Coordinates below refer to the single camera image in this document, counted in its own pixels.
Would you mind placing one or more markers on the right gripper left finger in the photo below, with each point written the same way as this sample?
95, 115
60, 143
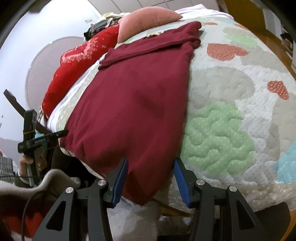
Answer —
77, 209

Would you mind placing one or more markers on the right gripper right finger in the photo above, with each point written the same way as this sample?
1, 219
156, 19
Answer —
220, 214

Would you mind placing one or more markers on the dark red sweater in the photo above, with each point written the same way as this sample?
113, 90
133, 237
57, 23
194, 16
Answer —
135, 108

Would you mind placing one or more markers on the pile of clothes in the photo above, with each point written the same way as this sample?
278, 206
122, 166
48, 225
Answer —
105, 21

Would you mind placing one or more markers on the person left hand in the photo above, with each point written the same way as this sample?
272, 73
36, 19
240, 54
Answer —
24, 160

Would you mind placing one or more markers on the heart patterned bedspread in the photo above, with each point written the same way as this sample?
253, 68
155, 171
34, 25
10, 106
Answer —
240, 119

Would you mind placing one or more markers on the round pink headboard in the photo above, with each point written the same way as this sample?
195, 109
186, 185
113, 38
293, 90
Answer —
43, 67

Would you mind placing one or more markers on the red floral quilt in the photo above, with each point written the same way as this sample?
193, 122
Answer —
74, 63

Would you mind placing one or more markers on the grey wardrobe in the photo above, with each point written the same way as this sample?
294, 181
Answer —
119, 6

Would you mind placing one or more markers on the pink corduroy pillow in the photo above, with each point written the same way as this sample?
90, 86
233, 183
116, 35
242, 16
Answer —
144, 19

